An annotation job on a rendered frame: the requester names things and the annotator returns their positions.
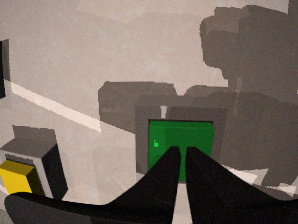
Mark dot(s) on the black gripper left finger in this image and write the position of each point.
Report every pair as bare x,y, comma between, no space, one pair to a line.
150,201

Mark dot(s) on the yellow button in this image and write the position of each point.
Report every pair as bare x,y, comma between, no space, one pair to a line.
33,166

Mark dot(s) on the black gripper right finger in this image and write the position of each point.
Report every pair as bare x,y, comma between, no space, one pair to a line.
217,196

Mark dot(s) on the green square button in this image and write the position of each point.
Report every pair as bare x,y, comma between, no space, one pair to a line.
181,121

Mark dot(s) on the red button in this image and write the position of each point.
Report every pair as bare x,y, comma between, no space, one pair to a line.
2,90

